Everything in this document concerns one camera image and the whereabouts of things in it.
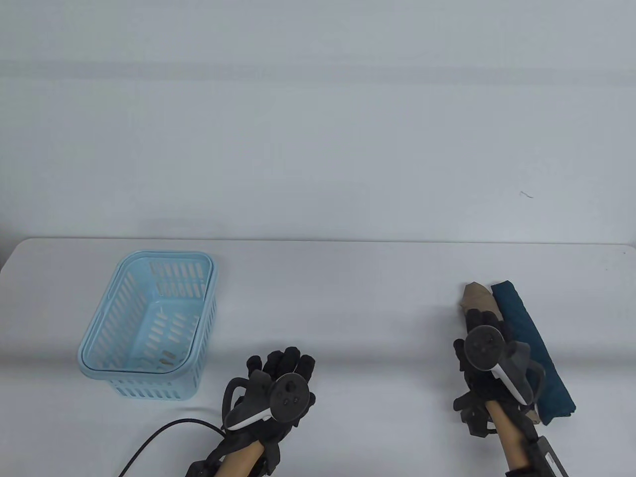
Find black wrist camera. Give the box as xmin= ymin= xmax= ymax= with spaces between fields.
xmin=453 ymin=392 xmax=498 ymax=438
xmin=257 ymin=444 xmax=280 ymax=474

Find black cable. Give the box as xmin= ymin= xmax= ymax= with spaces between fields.
xmin=118 ymin=419 xmax=228 ymax=477

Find tan garment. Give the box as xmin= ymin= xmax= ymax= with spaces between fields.
xmin=460 ymin=282 xmax=541 ymax=425

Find person's right hand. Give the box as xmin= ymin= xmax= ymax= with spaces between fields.
xmin=452 ymin=308 xmax=536 ymax=414

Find dark teal shorts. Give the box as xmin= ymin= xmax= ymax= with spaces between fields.
xmin=491 ymin=280 xmax=577 ymax=426

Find person's right forearm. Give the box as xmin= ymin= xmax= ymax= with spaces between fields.
xmin=484 ymin=400 xmax=533 ymax=470

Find person's left forearm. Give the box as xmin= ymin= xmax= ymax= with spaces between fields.
xmin=218 ymin=440 xmax=266 ymax=477

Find light blue plastic basket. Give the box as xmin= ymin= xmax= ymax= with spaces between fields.
xmin=77 ymin=250 xmax=219 ymax=401

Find black and white controller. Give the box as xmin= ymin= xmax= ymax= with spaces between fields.
xmin=464 ymin=325 xmax=546 ymax=407
xmin=221 ymin=370 xmax=311 ymax=431

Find person's left hand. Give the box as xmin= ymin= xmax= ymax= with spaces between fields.
xmin=221 ymin=348 xmax=317 ymax=468

